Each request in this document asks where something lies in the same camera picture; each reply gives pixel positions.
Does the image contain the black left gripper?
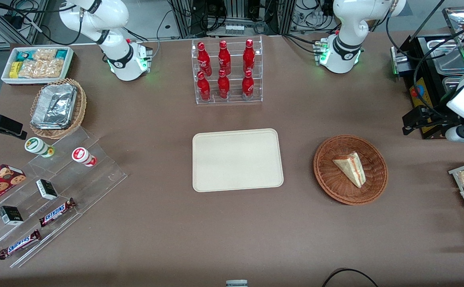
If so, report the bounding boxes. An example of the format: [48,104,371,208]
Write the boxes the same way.
[401,106,450,136]

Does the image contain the triangular sandwich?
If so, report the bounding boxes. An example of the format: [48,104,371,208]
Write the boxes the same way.
[333,152,366,189]

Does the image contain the light wicker basket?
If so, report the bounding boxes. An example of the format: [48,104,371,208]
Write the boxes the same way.
[30,78,87,140]

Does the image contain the dark brown wicker basket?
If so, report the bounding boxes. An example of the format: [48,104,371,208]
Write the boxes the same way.
[313,135,388,206]

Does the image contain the beige plastic tray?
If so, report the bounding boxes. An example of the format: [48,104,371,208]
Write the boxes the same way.
[192,128,284,193]

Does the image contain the green lid yogurt cup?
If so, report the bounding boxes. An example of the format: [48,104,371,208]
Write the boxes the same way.
[25,137,55,158]

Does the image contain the aluminium foil containers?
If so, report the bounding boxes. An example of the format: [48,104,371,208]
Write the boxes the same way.
[31,83,77,130]

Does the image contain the white plastic snack bin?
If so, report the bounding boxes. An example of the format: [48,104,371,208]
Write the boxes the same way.
[2,46,74,85]

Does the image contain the steel warmer pan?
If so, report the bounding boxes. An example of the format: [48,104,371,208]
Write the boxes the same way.
[427,38,464,76]
[442,76,464,100]

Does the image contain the small black box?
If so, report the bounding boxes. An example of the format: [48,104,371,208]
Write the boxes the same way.
[36,179,59,201]
[0,206,24,226]

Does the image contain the clear rice cracker pack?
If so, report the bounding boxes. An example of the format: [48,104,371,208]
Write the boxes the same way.
[39,59,65,79]
[33,49,57,61]
[18,60,41,79]

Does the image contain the red lid yogurt cup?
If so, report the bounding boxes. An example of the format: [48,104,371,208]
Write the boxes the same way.
[72,147,97,167]

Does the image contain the black food warmer machine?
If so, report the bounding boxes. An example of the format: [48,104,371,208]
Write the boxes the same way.
[390,7,464,140]

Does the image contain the clear acrylic step display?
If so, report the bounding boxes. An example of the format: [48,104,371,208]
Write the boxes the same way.
[0,127,128,268]

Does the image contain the snickers chocolate bar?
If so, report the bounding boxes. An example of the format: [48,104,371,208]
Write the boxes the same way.
[0,230,42,260]
[39,198,76,228]

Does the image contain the red cola bottle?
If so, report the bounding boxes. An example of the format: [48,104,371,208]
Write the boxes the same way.
[218,40,231,75]
[218,69,230,99]
[243,39,255,73]
[242,70,255,100]
[197,42,212,77]
[197,71,211,101]

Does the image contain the clear acrylic bottle rack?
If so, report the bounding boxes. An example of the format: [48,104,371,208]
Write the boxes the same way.
[191,36,263,105]

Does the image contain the black cable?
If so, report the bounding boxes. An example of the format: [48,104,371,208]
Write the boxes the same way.
[321,268,380,287]

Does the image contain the aluminium frame rack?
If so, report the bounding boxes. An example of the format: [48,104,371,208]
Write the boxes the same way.
[167,0,297,39]

